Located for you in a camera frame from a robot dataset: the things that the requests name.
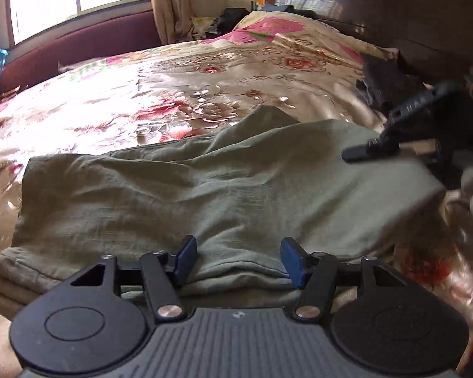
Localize floral pillow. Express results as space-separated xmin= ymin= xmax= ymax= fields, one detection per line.
xmin=205 ymin=10 xmax=395 ymax=64

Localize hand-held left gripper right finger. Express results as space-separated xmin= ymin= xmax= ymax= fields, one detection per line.
xmin=280 ymin=237 xmax=411 ymax=321

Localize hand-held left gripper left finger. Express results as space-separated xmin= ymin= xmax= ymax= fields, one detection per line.
xmin=69 ymin=235 xmax=198 ymax=321

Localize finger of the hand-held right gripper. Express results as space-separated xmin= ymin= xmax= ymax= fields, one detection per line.
xmin=342 ymin=136 xmax=410 ymax=163
xmin=384 ymin=87 xmax=442 ymax=129

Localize dark cloth pile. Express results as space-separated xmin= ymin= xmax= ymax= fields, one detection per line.
xmin=354 ymin=51 xmax=432 ymax=116

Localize black bag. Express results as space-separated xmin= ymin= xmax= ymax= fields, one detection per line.
xmin=212 ymin=6 xmax=254 ymax=35

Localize grey-green pants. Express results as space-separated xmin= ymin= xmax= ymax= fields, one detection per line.
xmin=0 ymin=104 xmax=446 ymax=319

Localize floral satin bedspread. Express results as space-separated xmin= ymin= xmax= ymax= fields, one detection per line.
xmin=0 ymin=31 xmax=473 ymax=378

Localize dark wooden headboard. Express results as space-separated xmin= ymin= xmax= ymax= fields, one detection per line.
xmin=274 ymin=0 xmax=473 ymax=101

